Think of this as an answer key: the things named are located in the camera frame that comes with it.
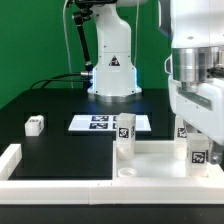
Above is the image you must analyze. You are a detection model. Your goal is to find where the white square table top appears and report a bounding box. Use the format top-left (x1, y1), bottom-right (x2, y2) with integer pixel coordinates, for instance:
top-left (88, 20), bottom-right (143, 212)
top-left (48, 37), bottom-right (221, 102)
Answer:
top-left (113, 141), bottom-right (224, 179)

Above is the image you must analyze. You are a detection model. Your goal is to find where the white hanging cable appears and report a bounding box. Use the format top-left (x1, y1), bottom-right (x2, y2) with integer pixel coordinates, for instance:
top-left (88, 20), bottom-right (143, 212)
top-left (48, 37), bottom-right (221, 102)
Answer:
top-left (62, 0), bottom-right (75, 90)

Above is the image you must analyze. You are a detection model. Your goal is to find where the white marker base plate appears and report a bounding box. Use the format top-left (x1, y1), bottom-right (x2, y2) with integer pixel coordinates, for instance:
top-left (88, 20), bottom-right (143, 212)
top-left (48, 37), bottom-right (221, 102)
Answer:
top-left (68, 115), bottom-right (151, 131)

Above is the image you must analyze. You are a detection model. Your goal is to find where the white U-shaped fence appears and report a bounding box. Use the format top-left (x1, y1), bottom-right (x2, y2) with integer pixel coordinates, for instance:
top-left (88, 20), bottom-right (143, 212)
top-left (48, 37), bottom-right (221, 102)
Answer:
top-left (0, 144), bottom-right (224, 205)

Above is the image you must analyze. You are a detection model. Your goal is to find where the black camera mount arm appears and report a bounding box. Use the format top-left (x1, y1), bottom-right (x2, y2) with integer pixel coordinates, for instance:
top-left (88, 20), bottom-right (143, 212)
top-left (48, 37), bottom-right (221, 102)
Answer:
top-left (71, 0), bottom-right (118, 79)

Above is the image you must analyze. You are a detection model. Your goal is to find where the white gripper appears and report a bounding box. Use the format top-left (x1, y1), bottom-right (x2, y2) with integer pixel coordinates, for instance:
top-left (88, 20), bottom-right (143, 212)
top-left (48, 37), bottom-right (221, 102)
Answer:
top-left (168, 76), bottom-right (224, 165)

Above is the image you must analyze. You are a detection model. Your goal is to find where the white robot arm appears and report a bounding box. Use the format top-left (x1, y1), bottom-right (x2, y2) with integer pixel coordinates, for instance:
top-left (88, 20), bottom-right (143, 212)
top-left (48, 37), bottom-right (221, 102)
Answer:
top-left (88, 0), bottom-right (224, 164)

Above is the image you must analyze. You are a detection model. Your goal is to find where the black cable bundle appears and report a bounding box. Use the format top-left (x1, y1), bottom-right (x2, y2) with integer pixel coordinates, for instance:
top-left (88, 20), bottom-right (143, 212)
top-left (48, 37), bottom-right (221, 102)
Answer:
top-left (29, 71), bottom-right (94, 90)

